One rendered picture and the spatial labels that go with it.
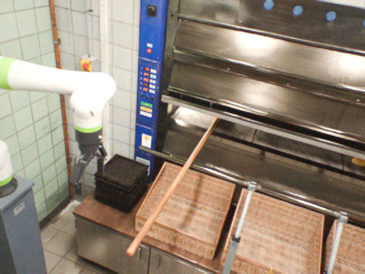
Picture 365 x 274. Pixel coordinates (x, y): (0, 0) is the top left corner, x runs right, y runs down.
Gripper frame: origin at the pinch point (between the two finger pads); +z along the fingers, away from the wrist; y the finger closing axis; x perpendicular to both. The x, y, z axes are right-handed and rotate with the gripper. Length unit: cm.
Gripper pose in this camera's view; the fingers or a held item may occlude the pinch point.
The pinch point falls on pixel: (90, 181)
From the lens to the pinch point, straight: 131.1
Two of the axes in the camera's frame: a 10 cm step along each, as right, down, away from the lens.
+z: -1.4, 8.2, 5.5
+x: 9.2, 3.2, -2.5
